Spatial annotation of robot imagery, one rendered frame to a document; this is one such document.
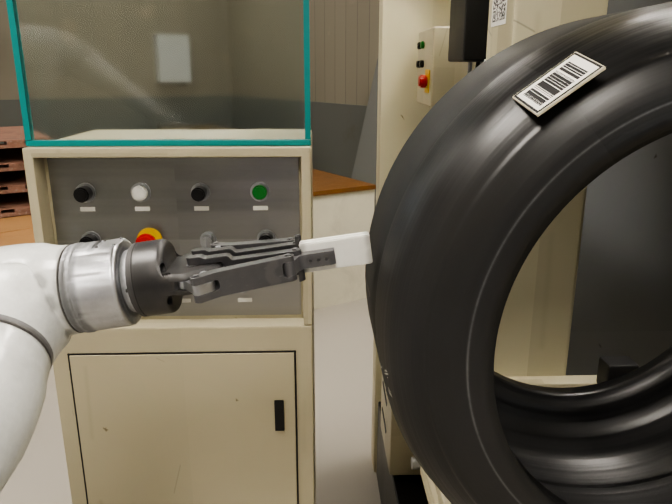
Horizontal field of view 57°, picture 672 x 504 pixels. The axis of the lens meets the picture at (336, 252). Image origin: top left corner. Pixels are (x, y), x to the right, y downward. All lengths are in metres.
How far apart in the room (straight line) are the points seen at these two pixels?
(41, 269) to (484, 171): 0.41
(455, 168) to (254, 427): 0.99
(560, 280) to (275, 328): 0.60
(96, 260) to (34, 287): 0.06
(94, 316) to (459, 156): 0.37
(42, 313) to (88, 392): 0.83
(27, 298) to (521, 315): 0.68
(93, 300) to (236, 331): 0.73
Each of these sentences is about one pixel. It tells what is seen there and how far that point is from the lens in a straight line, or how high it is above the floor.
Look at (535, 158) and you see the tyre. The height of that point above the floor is 1.34.
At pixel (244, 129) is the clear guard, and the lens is 1.24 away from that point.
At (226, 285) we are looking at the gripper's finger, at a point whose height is 1.22.
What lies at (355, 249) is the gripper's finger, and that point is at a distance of 0.61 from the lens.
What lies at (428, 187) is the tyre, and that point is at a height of 1.31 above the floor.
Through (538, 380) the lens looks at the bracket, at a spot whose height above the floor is 0.95.
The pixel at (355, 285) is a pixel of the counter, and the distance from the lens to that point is 3.96.
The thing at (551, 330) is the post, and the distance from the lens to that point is 1.02.
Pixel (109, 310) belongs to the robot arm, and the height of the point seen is 1.19.
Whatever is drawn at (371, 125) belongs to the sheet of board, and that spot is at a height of 0.97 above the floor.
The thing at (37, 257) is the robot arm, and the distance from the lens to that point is 0.66.
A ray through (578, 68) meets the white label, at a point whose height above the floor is 1.41.
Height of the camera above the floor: 1.41
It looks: 16 degrees down
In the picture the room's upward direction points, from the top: straight up
